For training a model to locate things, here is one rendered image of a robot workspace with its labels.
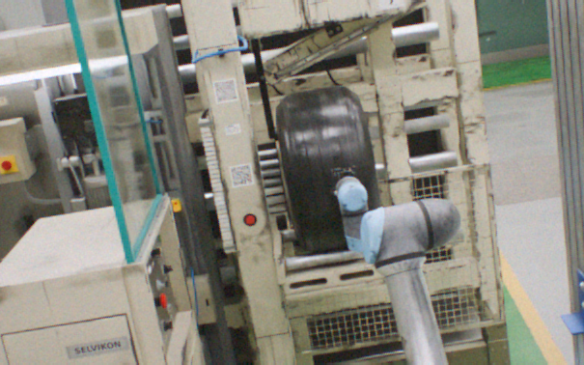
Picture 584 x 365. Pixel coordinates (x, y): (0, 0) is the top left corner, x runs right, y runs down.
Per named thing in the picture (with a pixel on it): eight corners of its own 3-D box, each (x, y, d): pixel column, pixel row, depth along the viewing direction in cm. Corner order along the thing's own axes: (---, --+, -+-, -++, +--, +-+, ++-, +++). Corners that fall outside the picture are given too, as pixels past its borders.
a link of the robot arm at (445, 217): (473, 188, 176) (412, 196, 225) (427, 199, 175) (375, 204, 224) (485, 239, 176) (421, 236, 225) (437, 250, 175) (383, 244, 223)
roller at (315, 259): (282, 260, 272) (284, 272, 271) (281, 256, 268) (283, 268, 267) (382, 243, 272) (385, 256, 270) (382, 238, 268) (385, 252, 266)
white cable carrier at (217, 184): (225, 253, 275) (198, 120, 262) (225, 248, 280) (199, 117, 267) (237, 251, 275) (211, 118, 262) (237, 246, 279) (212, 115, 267)
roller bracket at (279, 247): (278, 286, 265) (273, 259, 263) (276, 245, 304) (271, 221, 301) (288, 284, 265) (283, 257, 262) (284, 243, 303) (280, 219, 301)
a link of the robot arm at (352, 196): (342, 217, 212) (336, 186, 211) (339, 210, 223) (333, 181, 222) (371, 211, 212) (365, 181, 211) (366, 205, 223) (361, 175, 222)
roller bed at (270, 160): (242, 230, 313) (228, 157, 305) (242, 218, 327) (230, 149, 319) (292, 221, 312) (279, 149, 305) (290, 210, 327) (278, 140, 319)
